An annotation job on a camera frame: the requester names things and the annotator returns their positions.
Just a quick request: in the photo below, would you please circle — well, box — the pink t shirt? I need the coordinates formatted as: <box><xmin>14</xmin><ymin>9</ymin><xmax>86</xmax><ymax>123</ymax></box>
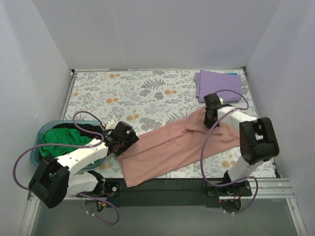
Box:
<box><xmin>117</xmin><ymin>107</ymin><xmax>240</xmax><ymax>188</ymax></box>

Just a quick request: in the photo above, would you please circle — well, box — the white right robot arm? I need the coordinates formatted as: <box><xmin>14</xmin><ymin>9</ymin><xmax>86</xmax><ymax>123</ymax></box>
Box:
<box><xmin>200</xmin><ymin>93</ymin><xmax>280</xmax><ymax>196</ymax></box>

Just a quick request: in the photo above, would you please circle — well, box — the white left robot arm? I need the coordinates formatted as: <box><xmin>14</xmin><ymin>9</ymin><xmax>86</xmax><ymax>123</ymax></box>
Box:
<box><xmin>28</xmin><ymin>120</ymin><xmax>139</xmax><ymax>208</ymax></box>

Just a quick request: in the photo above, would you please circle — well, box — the folded purple t shirt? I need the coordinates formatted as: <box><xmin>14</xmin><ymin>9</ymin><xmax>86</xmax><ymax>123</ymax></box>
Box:
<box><xmin>194</xmin><ymin>70</ymin><xmax>243</xmax><ymax>103</ymax></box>

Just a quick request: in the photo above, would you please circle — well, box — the floral table mat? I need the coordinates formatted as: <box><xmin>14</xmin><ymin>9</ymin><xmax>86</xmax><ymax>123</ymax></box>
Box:
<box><xmin>47</xmin><ymin>68</ymin><xmax>280</xmax><ymax>179</ymax></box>

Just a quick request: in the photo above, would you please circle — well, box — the blue plastic basket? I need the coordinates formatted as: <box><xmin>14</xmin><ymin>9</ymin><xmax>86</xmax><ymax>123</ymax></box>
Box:
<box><xmin>30</xmin><ymin>119</ymin><xmax>109</xmax><ymax>169</ymax></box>

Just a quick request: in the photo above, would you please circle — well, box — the green t shirt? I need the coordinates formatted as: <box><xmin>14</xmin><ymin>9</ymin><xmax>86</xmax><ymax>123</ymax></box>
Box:
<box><xmin>38</xmin><ymin>127</ymin><xmax>96</xmax><ymax>160</ymax></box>

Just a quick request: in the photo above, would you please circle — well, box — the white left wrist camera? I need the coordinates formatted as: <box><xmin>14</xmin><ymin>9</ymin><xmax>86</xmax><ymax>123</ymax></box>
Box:
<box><xmin>105</xmin><ymin>119</ymin><xmax>117</xmax><ymax>129</ymax></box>

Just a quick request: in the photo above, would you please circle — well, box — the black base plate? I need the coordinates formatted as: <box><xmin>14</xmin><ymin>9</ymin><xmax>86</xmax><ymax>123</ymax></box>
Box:
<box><xmin>84</xmin><ymin>178</ymin><xmax>252</xmax><ymax>209</ymax></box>

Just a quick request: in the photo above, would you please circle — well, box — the aluminium frame rail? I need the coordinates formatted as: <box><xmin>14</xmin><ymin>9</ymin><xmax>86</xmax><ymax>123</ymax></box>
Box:
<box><xmin>27</xmin><ymin>178</ymin><xmax>296</xmax><ymax>200</ymax></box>

